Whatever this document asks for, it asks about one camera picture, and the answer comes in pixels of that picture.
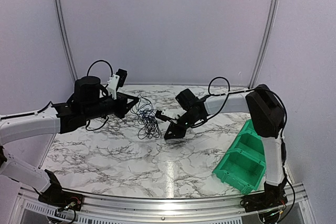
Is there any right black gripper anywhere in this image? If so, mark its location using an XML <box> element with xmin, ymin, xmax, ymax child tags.
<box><xmin>164</xmin><ymin>110</ymin><xmax>202</xmax><ymax>138</ymax></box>

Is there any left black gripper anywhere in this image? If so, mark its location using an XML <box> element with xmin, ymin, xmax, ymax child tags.
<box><xmin>83</xmin><ymin>92</ymin><xmax>139</xmax><ymax>121</ymax></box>

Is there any blue cable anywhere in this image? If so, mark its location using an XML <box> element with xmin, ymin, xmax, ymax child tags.
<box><xmin>136</xmin><ymin>104</ymin><xmax>160</xmax><ymax>138</ymax></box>

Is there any black cable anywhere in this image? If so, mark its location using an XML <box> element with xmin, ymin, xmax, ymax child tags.
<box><xmin>131</xmin><ymin>95</ymin><xmax>162</xmax><ymax>140</ymax></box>

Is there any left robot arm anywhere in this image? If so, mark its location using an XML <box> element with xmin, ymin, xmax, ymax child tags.
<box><xmin>1</xmin><ymin>69</ymin><xmax>139</xmax><ymax>206</ymax></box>

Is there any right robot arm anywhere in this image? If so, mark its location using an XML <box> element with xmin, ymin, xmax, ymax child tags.
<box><xmin>155</xmin><ymin>84</ymin><xmax>288</xmax><ymax>207</ymax></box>

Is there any green three-compartment bin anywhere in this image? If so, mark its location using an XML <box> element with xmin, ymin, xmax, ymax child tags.
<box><xmin>212</xmin><ymin>120</ymin><xmax>266</xmax><ymax>195</ymax></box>

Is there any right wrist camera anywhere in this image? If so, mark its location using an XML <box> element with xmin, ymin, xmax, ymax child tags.
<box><xmin>155</xmin><ymin>110</ymin><xmax>181</xmax><ymax>122</ymax></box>

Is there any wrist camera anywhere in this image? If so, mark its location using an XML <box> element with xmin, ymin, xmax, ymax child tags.
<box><xmin>155</xmin><ymin>110</ymin><xmax>181</xmax><ymax>122</ymax></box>
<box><xmin>106</xmin><ymin>69</ymin><xmax>128</xmax><ymax>100</ymax></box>

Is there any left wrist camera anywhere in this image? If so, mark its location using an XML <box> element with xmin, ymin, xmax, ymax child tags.
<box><xmin>106</xmin><ymin>69</ymin><xmax>128</xmax><ymax>100</ymax></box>

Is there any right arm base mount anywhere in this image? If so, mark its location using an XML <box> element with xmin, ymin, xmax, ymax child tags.
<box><xmin>240</xmin><ymin>180</ymin><xmax>288</xmax><ymax>212</ymax></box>

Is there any left aluminium frame post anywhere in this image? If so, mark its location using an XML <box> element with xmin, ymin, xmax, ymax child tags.
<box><xmin>54</xmin><ymin>0</ymin><xmax>78</xmax><ymax>83</ymax></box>

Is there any aluminium frame post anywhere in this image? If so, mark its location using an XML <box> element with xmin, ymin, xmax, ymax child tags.
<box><xmin>54</xmin><ymin>0</ymin><xmax>78</xmax><ymax>83</ymax></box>
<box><xmin>247</xmin><ymin>0</ymin><xmax>279</xmax><ymax>88</ymax></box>

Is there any front aluminium rail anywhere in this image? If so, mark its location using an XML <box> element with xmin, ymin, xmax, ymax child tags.
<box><xmin>9</xmin><ymin>183</ymin><xmax>315</xmax><ymax>223</ymax></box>

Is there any right aluminium frame post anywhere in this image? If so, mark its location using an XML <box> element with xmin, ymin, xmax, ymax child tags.
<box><xmin>247</xmin><ymin>0</ymin><xmax>279</xmax><ymax>88</ymax></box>

